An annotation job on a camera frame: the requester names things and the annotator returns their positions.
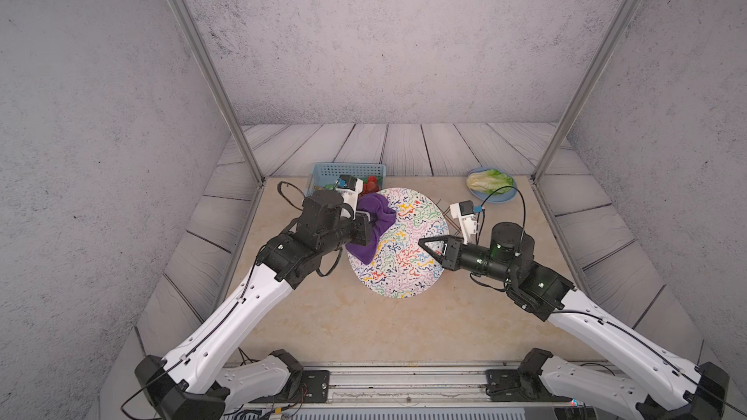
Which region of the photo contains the purple cloth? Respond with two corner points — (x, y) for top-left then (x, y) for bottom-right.
(345, 192), (397, 264)

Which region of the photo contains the colourful squiggle round plate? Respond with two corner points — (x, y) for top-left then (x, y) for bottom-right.
(347, 188), (449, 299)

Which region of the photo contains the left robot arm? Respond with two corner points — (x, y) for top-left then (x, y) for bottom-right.
(135, 187), (372, 419)

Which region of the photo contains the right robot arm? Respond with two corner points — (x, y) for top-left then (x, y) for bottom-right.
(418, 222), (729, 419)

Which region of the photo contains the light blue perforated basket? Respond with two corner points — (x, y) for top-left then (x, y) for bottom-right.
(307, 163), (386, 194)

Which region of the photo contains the green lettuce head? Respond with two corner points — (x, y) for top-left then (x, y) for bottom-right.
(467, 169), (515, 196)

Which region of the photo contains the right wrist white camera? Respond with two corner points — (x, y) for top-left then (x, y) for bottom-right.
(449, 200), (479, 244)

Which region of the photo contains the metal base rail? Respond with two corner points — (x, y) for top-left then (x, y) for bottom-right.
(209, 360), (661, 420)

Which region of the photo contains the left aluminium frame post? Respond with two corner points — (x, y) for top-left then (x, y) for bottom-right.
(167, 0), (266, 184)

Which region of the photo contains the aluminium frame post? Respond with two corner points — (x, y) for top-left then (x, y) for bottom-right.
(167, 0), (266, 184)
(531, 0), (643, 185)

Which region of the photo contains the right aluminium frame post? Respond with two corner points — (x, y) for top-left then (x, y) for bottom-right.
(531, 0), (643, 185)

